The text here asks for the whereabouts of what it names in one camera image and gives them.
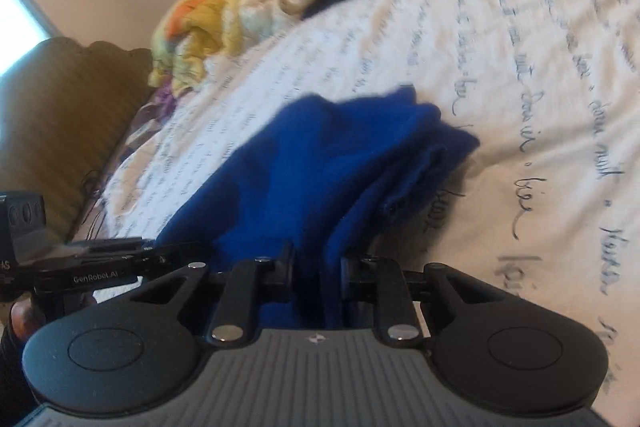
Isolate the purple cloth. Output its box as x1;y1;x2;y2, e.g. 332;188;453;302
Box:
124;83;177;145

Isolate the cream cloth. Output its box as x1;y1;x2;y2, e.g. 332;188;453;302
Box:
237;0;307;42

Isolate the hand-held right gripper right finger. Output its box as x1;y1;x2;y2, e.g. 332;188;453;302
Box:
340;254;507;350

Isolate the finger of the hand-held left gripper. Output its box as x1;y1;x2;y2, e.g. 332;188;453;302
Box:
131;241;206;281

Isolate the brown padded headboard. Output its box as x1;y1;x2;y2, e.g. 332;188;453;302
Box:
0;36;157;244

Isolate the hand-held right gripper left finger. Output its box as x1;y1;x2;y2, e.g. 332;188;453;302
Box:
127;241;296;349

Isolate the white script-printed bedsheet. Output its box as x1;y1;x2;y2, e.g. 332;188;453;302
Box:
100;0;640;408

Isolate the yellow cloth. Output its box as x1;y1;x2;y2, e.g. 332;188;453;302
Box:
147;0;267;96

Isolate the blue knit garment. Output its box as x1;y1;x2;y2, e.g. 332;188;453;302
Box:
155;86;482;333

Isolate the person's left hand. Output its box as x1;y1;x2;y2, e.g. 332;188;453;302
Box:
10;300;48;341

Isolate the window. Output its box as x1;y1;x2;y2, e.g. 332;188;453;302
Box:
0;0;60;78

